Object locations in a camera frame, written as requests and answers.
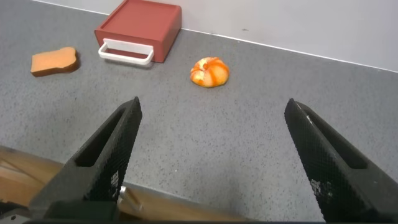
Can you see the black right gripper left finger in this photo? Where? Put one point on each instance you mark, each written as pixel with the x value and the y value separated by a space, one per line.
pixel 102 168

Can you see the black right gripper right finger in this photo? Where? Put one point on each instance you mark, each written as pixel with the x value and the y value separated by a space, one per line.
pixel 339 174

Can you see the red drawer cabinet housing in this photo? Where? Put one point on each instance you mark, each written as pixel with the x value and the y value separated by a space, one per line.
pixel 143 21

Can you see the toast bread slice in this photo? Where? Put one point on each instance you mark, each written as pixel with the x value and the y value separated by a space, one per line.
pixel 53 60

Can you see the orange swirl bagel bread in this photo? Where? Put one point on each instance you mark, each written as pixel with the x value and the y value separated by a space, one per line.
pixel 211 74

